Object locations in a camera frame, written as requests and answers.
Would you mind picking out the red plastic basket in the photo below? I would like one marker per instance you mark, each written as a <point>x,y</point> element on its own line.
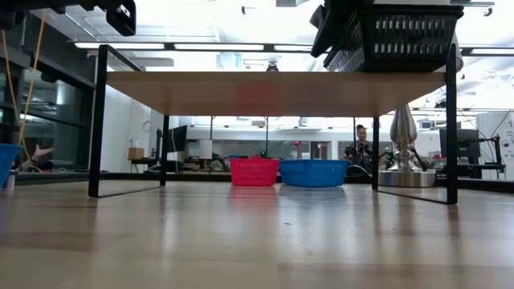
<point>255,172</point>

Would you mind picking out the black monitor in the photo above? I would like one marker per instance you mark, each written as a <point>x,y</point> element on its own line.
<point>463,144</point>
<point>178,138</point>

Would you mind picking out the white box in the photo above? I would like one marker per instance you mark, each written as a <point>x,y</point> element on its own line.
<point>205,149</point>

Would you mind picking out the blue plastic basket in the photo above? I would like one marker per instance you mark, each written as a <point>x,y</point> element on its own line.
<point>9,164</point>
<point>313,173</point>

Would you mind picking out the person's hand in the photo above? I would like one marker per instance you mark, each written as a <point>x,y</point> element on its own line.
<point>40,154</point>

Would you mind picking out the black plastic basket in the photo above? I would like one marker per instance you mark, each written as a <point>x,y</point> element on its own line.
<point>409,40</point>

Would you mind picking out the person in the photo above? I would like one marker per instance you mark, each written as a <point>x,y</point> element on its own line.
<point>361,138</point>

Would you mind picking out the white board panel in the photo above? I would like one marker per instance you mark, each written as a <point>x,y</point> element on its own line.
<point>498,144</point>

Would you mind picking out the ceiling light strip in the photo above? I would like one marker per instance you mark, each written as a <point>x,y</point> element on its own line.
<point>219,46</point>
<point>492,51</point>
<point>120,45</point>

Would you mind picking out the table lamp with white shade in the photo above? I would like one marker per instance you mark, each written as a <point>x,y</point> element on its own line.
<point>403,132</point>

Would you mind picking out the small cardboard box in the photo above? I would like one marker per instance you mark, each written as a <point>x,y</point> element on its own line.
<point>136,153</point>

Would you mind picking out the black aluminium frame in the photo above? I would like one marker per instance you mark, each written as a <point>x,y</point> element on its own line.
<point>132,176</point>

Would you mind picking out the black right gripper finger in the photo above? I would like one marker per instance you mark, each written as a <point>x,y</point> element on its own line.
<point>323,28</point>

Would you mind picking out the wooden shelf with black legs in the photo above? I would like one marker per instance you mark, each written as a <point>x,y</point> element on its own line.
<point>261,94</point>

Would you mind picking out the small grey post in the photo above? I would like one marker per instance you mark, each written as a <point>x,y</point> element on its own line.
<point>10,180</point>

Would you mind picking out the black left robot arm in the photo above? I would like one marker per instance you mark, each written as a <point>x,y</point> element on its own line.
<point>40,5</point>

